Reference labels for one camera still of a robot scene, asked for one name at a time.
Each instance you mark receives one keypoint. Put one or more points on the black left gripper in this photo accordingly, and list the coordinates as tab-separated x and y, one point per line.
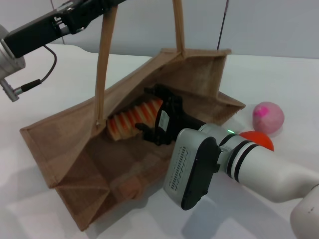
32	35

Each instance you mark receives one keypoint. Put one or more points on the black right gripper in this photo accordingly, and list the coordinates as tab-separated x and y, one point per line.
174	122

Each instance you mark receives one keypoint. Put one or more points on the orange striped sliced bread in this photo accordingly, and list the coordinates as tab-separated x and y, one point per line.
134	119

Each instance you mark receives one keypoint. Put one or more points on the brown jute handbag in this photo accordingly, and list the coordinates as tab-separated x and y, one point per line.
82	159

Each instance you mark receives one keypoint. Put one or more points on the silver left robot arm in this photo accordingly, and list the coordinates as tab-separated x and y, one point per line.
10	62

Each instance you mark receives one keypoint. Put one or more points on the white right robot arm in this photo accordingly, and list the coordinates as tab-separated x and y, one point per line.
261	169

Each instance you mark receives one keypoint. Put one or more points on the orange pear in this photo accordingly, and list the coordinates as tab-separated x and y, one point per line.
259	142

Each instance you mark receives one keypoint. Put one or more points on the pink round fruit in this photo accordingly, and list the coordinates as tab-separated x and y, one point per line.
269	118

